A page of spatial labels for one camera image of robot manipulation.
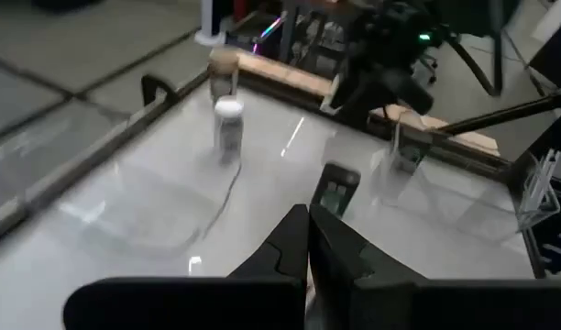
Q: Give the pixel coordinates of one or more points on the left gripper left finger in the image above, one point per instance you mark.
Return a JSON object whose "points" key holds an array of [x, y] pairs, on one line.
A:
{"points": [[262, 302]]}

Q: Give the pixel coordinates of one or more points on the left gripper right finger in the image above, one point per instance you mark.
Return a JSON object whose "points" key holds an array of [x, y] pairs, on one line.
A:
{"points": [[399, 307]]}

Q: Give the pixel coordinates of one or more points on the black spice tin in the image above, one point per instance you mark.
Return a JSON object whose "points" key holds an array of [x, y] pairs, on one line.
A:
{"points": [[411, 153], [335, 188]]}

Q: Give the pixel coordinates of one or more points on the brown-lid spice jar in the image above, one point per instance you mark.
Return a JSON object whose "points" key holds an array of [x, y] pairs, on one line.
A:
{"points": [[223, 69]]}

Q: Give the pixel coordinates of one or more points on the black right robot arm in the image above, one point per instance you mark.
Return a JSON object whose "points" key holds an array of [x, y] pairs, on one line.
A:
{"points": [[381, 59]]}

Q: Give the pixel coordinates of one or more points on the clear plastic bin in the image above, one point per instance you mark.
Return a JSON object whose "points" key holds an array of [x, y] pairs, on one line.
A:
{"points": [[468, 201], [147, 206]]}

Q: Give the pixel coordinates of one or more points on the white-lid glass spice jar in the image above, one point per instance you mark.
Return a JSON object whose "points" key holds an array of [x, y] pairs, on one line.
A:
{"points": [[228, 133]]}

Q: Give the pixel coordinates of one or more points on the black diagonal strut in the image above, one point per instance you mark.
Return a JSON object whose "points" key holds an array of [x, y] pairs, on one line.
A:
{"points": [[514, 107]]}

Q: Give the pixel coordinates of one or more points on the computer tower with coloured lights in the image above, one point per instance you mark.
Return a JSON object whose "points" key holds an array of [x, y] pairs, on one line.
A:
{"points": [[262, 34]]}

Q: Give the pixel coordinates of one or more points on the black frame clip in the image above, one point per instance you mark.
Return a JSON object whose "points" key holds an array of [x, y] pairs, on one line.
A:
{"points": [[157, 89]]}

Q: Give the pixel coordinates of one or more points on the white pedestal stand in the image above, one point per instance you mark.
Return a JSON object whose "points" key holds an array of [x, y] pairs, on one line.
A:
{"points": [[209, 23]]}

